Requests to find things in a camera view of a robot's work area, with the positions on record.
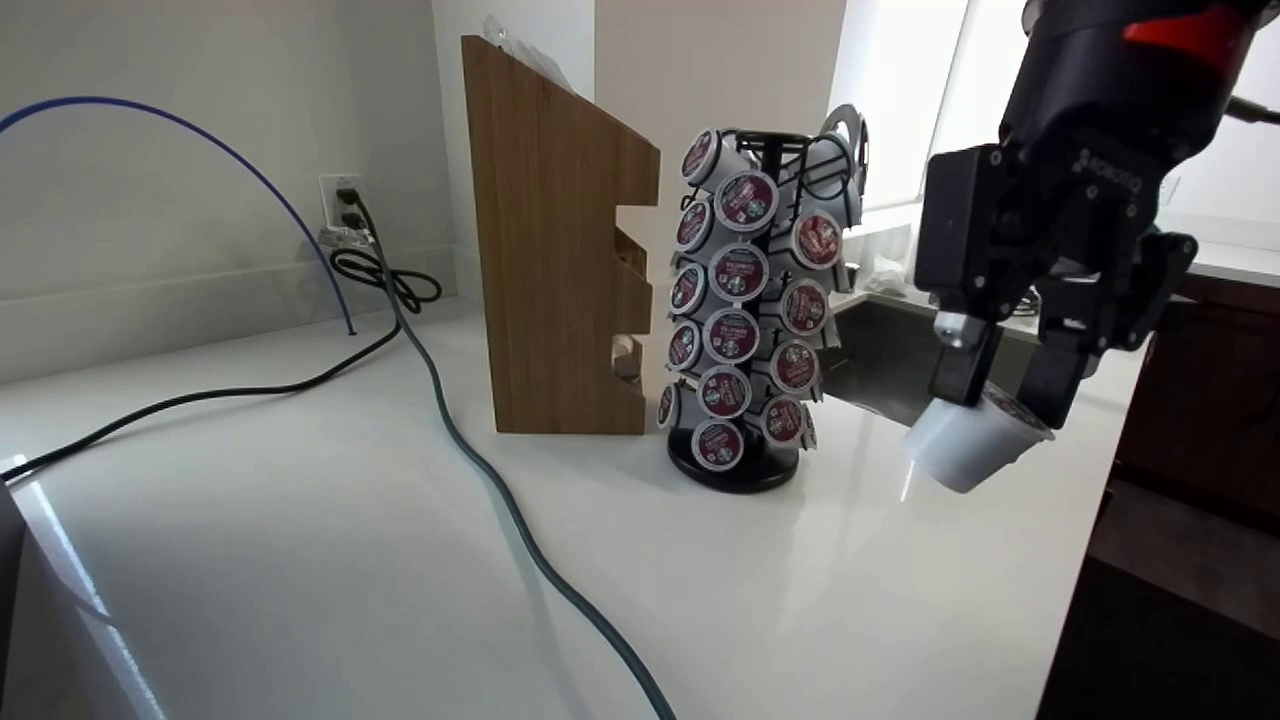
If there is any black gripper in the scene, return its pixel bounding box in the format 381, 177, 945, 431
932, 89, 1195, 429

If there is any stainless steel sink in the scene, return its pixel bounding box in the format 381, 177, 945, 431
812, 292, 1044, 431

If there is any black coffee pod carousel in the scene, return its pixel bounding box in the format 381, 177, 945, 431
661, 103, 867, 492

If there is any wooden condiment organizer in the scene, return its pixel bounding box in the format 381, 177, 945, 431
458, 35, 661, 435

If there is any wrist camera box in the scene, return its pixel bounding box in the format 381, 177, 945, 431
916, 143, 1021, 318

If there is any teal cable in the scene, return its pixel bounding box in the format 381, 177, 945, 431
354, 225, 678, 720

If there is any black power cable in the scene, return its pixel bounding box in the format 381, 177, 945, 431
0, 236, 444, 486

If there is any wall power outlet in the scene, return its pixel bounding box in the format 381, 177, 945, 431
321, 171, 364, 231

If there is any blue cable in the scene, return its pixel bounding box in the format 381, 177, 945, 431
0, 90, 358, 339

